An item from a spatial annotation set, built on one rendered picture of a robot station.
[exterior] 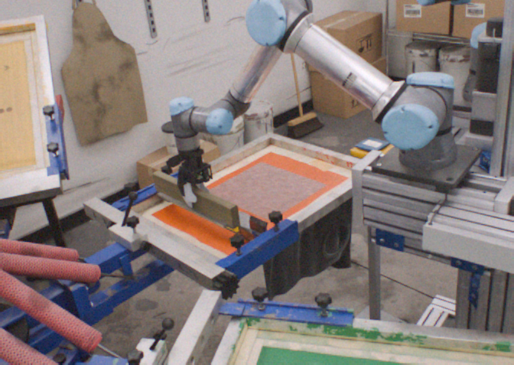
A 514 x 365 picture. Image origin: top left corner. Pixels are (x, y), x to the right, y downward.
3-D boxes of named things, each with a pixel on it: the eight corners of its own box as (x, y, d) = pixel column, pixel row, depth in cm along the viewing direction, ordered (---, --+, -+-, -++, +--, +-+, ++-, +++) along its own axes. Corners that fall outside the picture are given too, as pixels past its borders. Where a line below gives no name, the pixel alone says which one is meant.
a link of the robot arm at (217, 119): (239, 101, 169) (207, 98, 174) (218, 115, 160) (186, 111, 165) (242, 125, 172) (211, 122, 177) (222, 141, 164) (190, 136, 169)
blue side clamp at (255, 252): (287, 233, 185) (286, 215, 182) (299, 239, 182) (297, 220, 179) (218, 280, 167) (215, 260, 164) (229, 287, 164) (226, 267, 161)
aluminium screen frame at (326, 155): (270, 140, 250) (269, 131, 248) (384, 175, 211) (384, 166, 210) (115, 219, 202) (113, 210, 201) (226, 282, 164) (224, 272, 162)
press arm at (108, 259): (136, 246, 179) (132, 233, 176) (147, 252, 175) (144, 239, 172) (86, 273, 168) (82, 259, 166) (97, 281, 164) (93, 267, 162)
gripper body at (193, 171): (195, 190, 176) (189, 155, 171) (178, 183, 182) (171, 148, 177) (213, 180, 181) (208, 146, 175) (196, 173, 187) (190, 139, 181)
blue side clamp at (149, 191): (182, 186, 222) (179, 170, 219) (190, 190, 219) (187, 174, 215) (115, 220, 204) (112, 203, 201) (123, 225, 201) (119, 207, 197)
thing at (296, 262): (336, 248, 230) (333, 176, 215) (354, 255, 224) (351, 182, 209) (255, 308, 202) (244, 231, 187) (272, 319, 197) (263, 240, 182)
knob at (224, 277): (228, 283, 159) (224, 261, 156) (242, 291, 156) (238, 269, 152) (207, 297, 155) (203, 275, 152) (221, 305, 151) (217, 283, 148)
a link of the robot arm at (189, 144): (168, 135, 175) (190, 126, 180) (171, 149, 177) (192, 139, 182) (183, 141, 170) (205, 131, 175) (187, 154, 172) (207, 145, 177)
